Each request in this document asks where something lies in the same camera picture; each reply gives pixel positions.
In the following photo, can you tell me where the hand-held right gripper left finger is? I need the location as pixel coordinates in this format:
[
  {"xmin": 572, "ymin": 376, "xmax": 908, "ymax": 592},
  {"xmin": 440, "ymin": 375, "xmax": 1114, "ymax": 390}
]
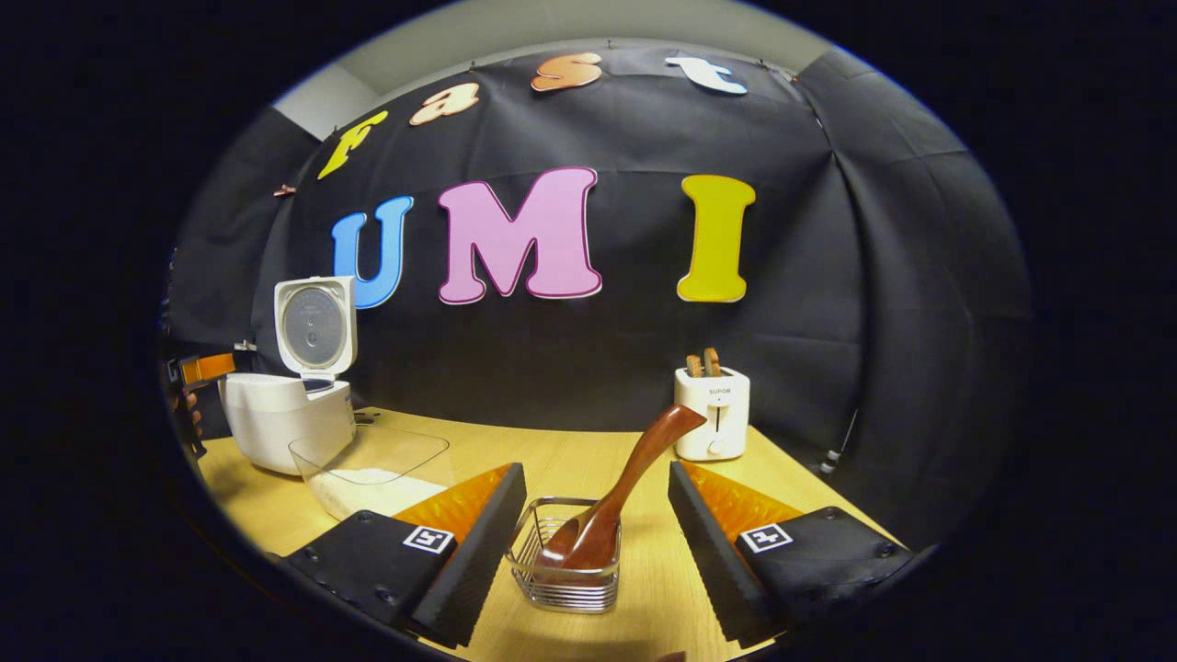
[{"xmin": 285, "ymin": 462, "xmax": 528, "ymax": 649}]

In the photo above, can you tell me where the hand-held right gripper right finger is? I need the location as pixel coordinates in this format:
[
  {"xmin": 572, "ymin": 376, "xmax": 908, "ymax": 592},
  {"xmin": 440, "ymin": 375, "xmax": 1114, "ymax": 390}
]
[{"xmin": 668, "ymin": 461, "xmax": 916, "ymax": 646}]

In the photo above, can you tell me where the metal wire chopstick holder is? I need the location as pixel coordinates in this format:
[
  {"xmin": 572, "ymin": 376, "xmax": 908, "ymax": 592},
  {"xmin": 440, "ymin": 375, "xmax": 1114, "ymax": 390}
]
[{"xmin": 506, "ymin": 497, "xmax": 623, "ymax": 614}]

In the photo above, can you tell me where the white rice cooker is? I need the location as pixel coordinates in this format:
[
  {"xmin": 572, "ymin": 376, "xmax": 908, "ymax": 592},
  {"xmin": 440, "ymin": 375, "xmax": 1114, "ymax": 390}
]
[{"xmin": 219, "ymin": 276, "xmax": 358, "ymax": 476}]

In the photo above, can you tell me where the white rice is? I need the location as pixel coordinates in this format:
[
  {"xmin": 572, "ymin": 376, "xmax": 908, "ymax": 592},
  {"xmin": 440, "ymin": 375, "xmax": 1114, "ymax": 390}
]
[{"xmin": 317, "ymin": 467, "xmax": 449, "ymax": 520}]

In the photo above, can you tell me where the brown wooden spoon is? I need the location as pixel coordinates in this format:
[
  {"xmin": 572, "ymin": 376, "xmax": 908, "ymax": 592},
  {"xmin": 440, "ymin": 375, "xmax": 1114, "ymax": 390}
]
[{"xmin": 536, "ymin": 405, "xmax": 707, "ymax": 571}]

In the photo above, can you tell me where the white toaster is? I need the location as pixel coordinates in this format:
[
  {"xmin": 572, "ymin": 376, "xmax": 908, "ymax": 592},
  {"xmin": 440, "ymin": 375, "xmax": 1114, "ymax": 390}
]
[{"xmin": 674, "ymin": 367, "xmax": 750, "ymax": 462}]

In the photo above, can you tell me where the clear plastic container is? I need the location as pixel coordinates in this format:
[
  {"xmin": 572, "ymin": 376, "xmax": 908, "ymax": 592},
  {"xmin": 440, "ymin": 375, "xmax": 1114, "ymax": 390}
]
[{"xmin": 289, "ymin": 425, "xmax": 451, "ymax": 522}]

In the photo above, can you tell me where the black backdrop cloth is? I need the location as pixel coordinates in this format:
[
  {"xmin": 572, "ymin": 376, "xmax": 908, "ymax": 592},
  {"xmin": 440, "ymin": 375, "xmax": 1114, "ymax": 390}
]
[{"xmin": 166, "ymin": 41, "xmax": 1035, "ymax": 553}]

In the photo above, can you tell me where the thin cable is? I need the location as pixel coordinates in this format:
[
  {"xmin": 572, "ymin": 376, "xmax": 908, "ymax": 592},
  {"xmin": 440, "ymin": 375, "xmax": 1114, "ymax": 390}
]
[{"xmin": 821, "ymin": 409, "xmax": 861, "ymax": 474}]

